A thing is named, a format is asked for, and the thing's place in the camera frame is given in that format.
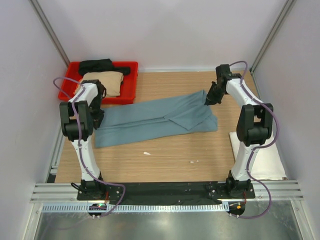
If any slotted cable duct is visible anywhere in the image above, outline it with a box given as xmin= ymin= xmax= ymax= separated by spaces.
xmin=41 ymin=202 xmax=229 ymax=213

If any red plastic bin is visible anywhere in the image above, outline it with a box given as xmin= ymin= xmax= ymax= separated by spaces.
xmin=57 ymin=61 xmax=138 ymax=105

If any white folded t-shirt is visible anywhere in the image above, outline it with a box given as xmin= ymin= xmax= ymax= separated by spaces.
xmin=229 ymin=131 xmax=288 ymax=181

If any blue t-shirt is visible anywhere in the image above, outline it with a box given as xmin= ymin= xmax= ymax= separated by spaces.
xmin=95 ymin=90 xmax=218 ymax=148

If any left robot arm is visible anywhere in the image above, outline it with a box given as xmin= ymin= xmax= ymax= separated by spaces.
xmin=59 ymin=79 xmax=107 ymax=200

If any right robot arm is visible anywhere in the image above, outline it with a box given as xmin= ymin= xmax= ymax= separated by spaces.
xmin=205 ymin=64 xmax=273 ymax=198

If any black t-shirt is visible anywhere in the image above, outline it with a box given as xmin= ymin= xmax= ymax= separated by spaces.
xmin=78 ymin=58 xmax=131 ymax=76

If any beige folded t-shirt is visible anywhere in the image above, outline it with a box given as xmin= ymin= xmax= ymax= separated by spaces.
xmin=80 ymin=71 xmax=124 ymax=98

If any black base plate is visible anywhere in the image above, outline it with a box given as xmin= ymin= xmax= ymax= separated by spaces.
xmin=70 ymin=180 xmax=256 ymax=205

